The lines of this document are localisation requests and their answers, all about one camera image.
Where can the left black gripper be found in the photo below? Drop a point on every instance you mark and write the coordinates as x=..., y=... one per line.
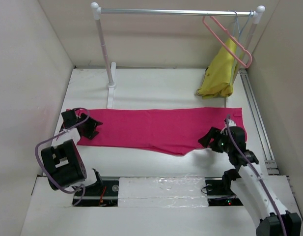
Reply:
x=93, y=125

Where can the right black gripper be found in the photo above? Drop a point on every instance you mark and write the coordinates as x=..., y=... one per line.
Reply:
x=214, y=133

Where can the pink trousers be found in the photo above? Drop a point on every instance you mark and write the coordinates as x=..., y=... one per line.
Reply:
x=174, y=132

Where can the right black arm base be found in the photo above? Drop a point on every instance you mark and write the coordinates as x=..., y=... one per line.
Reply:
x=218, y=192

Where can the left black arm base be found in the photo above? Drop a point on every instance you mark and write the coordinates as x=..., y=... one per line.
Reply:
x=102, y=193

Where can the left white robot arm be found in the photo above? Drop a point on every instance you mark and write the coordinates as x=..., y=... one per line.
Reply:
x=62, y=160

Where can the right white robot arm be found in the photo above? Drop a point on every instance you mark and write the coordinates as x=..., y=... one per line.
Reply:
x=246, y=180

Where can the light blue plastic hanger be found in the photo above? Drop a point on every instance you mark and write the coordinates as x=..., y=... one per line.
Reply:
x=244, y=40

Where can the yellow garment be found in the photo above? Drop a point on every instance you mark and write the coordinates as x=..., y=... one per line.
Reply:
x=217, y=77

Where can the white and silver clothes rack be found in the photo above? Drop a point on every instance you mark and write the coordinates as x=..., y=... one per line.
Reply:
x=245, y=60

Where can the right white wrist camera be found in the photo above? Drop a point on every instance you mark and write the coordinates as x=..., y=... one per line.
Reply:
x=227, y=124

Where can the aluminium rail right side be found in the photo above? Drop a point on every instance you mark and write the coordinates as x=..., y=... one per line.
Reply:
x=269, y=158

